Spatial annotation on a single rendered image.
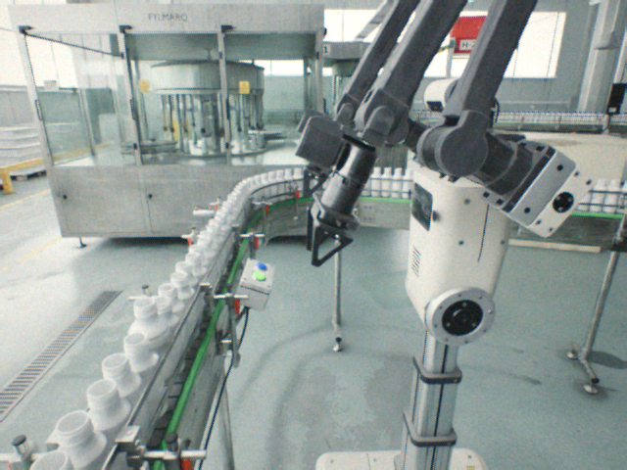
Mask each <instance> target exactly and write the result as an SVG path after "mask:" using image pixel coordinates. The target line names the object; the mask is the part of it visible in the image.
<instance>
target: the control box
mask: <svg viewBox="0 0 627 470"><path fill-rule="evenodd" d="M258 262H259V261H256V260H253V259H250V258H248V260H247V263H246V265H245V268H244V271H243V274H242V277H241V280H240V283H239V286H238V289H237V292H236V295H248V300H240V303H239V304H240V305H242V306H243V309H242V311H241V312H240V313H239V315H238V316H237V318H236V319H235V327H236V325H237V324H238V323H239V321H240V320H241V319H242V318H243V317H244V315H245V314H246V318H245V323H244V327H243V331H242V334H241V338H240V340H239V342H240V344H239V348H240V345H241V343H242V340H243V337H244V333H245V330H246V326H247V321H248V316H249V309H251V308H253V309H256V310H260V311H264V310H265V306H266V303H267V300H268V298H269V294H270V292H271V289H272V283H273V276H274V270H275V266H274V265H272V264H269V263H266V269H262V268H258V267H257V266H256V263H258ZM255 271H259V272H261V273H263V274H264V275H265V278H264V279H259V278H256V277H255V276H254V275H253V273H254V272H255ZM230 335H231V334H230V328H229V329H228V331H227V332H226V327H225V328H224V331H223V334H222V337H221V339H222V340H223V341H227V339H228V338H229V337H230ZM239 348H238V350H239ZM232 366H233V364H232V363H231V364H230V366H229V368H228V371H227V373H226V376H225V379H224V382H223V384H222V388H221V391H220V394H219V397H218V400H217V405H216V408H215V412H214V415H213V419H212V422H211V425H210V429H209V432H208V435H207V437H206V444H205V447H204V450H206V449H207V445H208V442H209V438H210V435H211V432H212V429H213V426H214V422H215V419H216V415H217V409H218V406H219V404H220V400H221V397H222V393H223V390H224V387H225V384H226V381H227V378H228V376H229V373H230V370H231V368H232Z"/></svg>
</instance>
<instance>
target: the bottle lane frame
mask: <svg viewBox="0 0 627 470"><path fill-rule="evenodd" d="M250 226H254V228H255V221H254V220H253V219H252V220H251V222H250V224H249V227H250ZM249 227H248V229H247V231H246V234H245V235H249V232H250V230H249ZM250 258H251V247H250V241H249V238H244V239H243V241H242V243H241V248H240V250H239V251H238V253H237V255H236V258H235V261H234V263H233V264H232V266H231V269H230V271H229V273H228V276H227V281H226V282H225V286H224V287H223V290H222V293H221V295H226V292H227V290H226V285H227V284H228V283H230V284H232V289H233V290H234V293H235V295H236V292H237V289H238V286H239V283H240V280H241V277H242V273H241V272H242V270H243V269H241V260H242V261H243V267H244V268H245V265H246V263H247V260H248V259H250ZM243 271H244V270H243ZM207 322H209V325H208V328H207V329H206V330H205V331H206V332H205V335H204V337H203V339H200V340H201V341H202V342H201V345H200V347H199V349H197V353H196V356H195V358H194V359H192V360H193V362H192V365H191V367H190V370H188V371H187V372H189V374H188V377H187V379H186V382H185V383H184V384H179V385H183V389H182V391H181V394H180V396H179V397H175V398H177V403H176V405H175V408H174V410H173V412H167V413H168V414H170V420H169V423H168V425H167V427H166V428H165V429H159V430H163V431H165V434H164V436H163V439H162V441H161V444H160V446H159V447H154V448H148V449H154V450H156V451H166V450H167V443H166V440H165V437H166V435H167V434H168V433H169V432H176V433H177V435H178V437H177V438H178V439H183V442H184V448H185V450H200V447H201V444H202V440H203V438H204V432H205V429H206V425H207V422H208V418H209V415H210V411H211V408H212V404H213V402H214V399H215V395H216V392H217V386H218V382H219V379H220V375H221V372H222V369H223V366H224V364H225V360H226V357H222V356H221V355H218V354H217V344H218V342H219V341H217V335H216V330H217V328H218V331H219V336H220V338H221V337H222V334H223V331H224V328H225V327H226V332H227V331H228V324H229V312H228V305H226V300H218V303H217V306H216V309H215V314H214V315H213V316H212V318H211V320H210V321H207ZM220 344H221V352H222V343H220ZM228 350H229V343H227V345H226V349H225V352H224V353H223V352H222V353H223V354H227V353H228ZM149 470H165V464H164V461H163V460H153V462H152V465H151V467H149Z"/></svg>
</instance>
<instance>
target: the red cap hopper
mask: <svg viewBox="0 0 627 470"><path fill-rule="evenodd" d="M486 17H487V15H483V16H465V17H464V16H459V17H458V19H457V21H456V24H455V26H454V27H453V29H452V31H451V32H450V40H454V41H455V42H456V41H457V43H458V48H455V44H454V48H451V49H449V56H448V64H447V74H446V79H448V78H451V75H452V67H453V60H467V58H468V57H465V56H469V54H470V51H471V49H472V47H473V45H474V43H475V41H476V39H477V36H478V34H479V32H480V29H481V27H482V25H483V23H484V21H485V20H486ZM502 86H503V83H502V84H501V86H500V87H499V90H498V92H497V94H496V98H497V99H498V101H499V104H500V98H501V91H502Z"/></svg>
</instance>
